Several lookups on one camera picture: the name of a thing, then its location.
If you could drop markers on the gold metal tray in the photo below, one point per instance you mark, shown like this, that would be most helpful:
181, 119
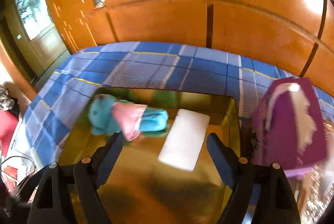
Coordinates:
141, 189

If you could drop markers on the blue plush toy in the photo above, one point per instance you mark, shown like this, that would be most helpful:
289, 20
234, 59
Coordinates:
109, 115

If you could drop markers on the patterned grey cloth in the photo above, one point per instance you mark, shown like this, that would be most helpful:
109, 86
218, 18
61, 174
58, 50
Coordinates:
6, 101

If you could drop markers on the white soft pack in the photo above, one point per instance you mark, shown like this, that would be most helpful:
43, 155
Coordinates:
184, 141

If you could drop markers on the wire rack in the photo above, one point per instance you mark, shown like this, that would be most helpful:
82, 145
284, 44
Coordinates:
14, 169

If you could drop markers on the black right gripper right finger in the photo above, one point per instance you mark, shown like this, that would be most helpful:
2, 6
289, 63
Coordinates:
275, 201

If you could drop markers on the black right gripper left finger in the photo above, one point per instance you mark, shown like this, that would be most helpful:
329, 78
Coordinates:
52, 202

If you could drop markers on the glass panel door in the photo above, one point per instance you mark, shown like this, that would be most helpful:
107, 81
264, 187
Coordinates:
34, 34

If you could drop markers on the blue plaid tablecloth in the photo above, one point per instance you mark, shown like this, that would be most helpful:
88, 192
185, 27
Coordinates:
54, 111

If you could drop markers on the purple tissue box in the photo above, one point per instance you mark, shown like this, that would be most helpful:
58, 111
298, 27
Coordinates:
289, 127

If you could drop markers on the red bag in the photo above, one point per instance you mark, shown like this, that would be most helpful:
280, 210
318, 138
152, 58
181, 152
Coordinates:
8, 123

